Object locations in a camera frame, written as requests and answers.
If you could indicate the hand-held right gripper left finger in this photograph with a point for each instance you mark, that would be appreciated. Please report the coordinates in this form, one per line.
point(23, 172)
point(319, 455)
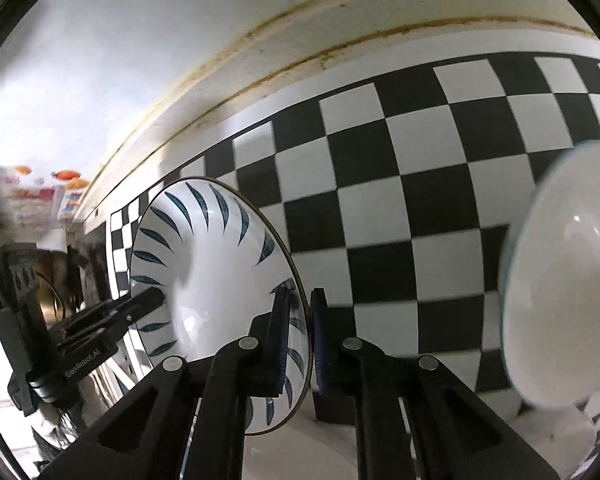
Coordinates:
point(279, 350)

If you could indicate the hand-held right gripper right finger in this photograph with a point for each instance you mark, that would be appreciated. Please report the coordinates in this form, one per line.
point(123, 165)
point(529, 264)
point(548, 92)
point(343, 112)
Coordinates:
point(320, 350)

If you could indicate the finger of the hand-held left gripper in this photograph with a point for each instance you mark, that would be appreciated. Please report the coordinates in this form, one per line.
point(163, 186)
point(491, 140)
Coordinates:
point(130, 306)

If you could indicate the white plate blue leaf pattern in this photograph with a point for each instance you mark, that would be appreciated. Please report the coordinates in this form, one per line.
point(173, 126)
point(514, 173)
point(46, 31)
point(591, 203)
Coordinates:
point(205, 270)

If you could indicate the black white checkered tablecloth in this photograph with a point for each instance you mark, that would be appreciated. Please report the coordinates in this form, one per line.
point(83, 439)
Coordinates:
point(380, 260)

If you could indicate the colourful printed packaging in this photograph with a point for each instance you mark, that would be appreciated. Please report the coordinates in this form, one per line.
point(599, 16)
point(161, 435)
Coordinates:
point(35, 197)

